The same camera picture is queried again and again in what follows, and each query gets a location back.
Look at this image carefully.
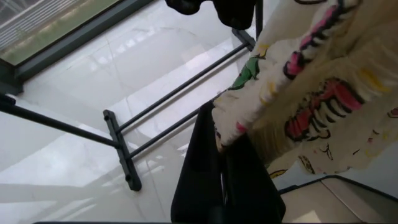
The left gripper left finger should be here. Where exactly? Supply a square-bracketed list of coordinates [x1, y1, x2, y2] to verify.
[170, 100, 225, 223]

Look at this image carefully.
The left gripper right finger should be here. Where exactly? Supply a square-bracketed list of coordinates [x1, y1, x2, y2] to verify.
[222, 133, 287, 223]

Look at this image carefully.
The cream printed garment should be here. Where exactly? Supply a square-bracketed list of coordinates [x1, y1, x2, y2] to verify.
[211, 0, 398, 180]

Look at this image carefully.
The black short-sleeved shirt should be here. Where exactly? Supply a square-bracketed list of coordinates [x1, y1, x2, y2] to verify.
[164, 0, 259, 30]

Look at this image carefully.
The black clothes rack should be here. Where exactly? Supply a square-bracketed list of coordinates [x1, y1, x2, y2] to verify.
[0, 0, 264, 192]

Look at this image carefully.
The window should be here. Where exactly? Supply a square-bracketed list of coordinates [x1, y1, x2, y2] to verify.
[0, 0, 154, 96]

